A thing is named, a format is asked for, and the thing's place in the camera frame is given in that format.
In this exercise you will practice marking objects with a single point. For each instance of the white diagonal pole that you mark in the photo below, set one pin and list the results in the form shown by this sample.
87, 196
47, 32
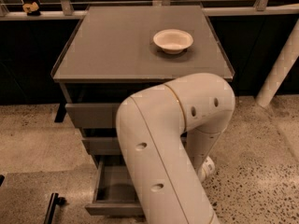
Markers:
282, 66

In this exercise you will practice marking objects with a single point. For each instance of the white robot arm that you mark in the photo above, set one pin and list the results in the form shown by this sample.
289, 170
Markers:
165, 134

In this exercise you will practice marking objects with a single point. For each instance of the black bar on floor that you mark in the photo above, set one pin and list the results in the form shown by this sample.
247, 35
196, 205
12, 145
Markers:
55, 200

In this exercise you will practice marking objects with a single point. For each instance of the grey top drawer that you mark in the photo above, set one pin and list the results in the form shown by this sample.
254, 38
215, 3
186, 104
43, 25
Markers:
88, 116

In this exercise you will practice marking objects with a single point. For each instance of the grey middle drawer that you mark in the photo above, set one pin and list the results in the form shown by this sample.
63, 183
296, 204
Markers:
102, 145

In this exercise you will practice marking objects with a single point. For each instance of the grey drawer cabinet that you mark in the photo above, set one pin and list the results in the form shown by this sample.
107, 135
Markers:
111, 54

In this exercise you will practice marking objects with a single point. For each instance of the metal window railing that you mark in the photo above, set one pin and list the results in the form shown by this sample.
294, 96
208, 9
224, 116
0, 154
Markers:
46, 15

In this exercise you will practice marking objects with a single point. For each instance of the small yellow black object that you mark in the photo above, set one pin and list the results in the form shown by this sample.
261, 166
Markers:
31, 8

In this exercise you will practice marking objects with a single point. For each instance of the grey drawer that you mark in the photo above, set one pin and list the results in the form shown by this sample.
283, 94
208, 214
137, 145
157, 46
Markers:
114, 194
102, 145
88, 116

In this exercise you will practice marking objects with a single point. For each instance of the grey bottom drawer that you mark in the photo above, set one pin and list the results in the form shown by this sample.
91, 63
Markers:
114, 194

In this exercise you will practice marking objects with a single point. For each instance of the white paper bowl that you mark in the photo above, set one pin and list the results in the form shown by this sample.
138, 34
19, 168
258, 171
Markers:
172, 41

